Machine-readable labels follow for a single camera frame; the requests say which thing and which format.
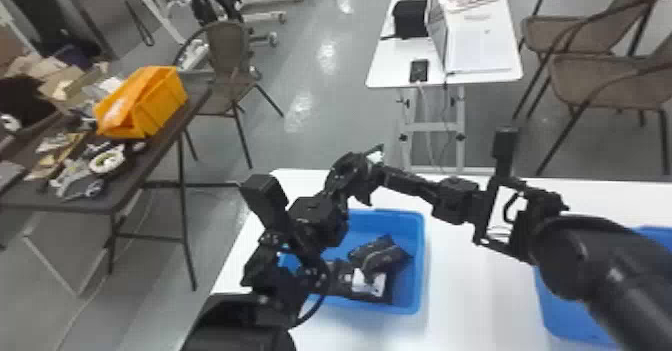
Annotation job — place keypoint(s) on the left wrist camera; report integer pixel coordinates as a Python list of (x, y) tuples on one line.
[(263, 200)]

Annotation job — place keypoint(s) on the dark side table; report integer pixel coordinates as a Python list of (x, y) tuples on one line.
[(136, 177)]

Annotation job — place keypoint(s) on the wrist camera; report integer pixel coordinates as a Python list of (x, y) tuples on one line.
[(263, 200), (505, 151)]

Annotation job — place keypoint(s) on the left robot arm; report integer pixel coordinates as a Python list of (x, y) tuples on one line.
[(236, 326)]

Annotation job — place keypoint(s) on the orange bin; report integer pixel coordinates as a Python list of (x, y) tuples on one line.
[(139, 103)]

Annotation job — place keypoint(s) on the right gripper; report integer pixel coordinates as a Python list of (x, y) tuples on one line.
[(459, 200)]

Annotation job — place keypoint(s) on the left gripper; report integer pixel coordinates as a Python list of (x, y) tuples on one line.
[(317, 222)]

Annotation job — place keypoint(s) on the brown folding chair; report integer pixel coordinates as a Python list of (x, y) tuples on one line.
[(577, 30), (228, 54), (609, 82)]

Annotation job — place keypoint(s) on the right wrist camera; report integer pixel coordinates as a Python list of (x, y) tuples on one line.
[(505, 151)]

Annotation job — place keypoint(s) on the white side table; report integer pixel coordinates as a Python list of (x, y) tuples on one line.
[(394, 64)]

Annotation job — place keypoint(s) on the white tape roll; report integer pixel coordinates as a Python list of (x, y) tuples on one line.
[(107, 162)]

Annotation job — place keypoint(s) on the blue tray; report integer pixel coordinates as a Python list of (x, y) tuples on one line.
[(569, 316), (404, 290)]

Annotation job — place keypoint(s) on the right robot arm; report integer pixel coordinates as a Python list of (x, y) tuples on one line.
[(604, 269)]

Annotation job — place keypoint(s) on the black box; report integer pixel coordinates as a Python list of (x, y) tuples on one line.
[(410, 18)]

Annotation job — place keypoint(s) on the black phone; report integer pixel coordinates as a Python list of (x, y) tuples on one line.
[(419, 70)]

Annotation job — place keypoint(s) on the black part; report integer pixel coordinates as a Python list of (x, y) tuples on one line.
[(380, 256), (362, 287)]

